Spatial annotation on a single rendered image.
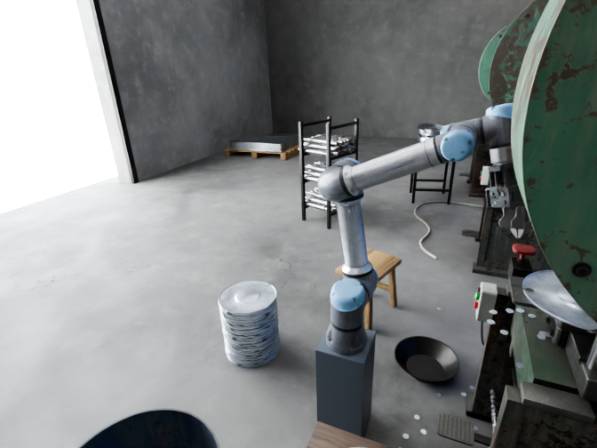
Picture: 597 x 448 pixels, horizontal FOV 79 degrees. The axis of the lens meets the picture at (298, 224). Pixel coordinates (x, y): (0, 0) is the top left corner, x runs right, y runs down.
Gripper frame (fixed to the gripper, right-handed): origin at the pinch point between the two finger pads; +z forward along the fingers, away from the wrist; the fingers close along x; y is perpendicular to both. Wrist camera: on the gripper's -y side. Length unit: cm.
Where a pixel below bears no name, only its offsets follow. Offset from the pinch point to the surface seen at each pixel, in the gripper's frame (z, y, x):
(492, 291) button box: 24.9, -12.1, -22.4
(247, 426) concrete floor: 73, 75, -75
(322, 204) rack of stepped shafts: -3, -51, -237
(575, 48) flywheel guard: -34, 42, 43
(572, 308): 19.9, -2.6, 10.6
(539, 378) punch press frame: 34.3, 11.8, 10.4
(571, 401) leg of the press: 37.0, 11.3, 17.5
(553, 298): 18.3, -2.4, 5.8
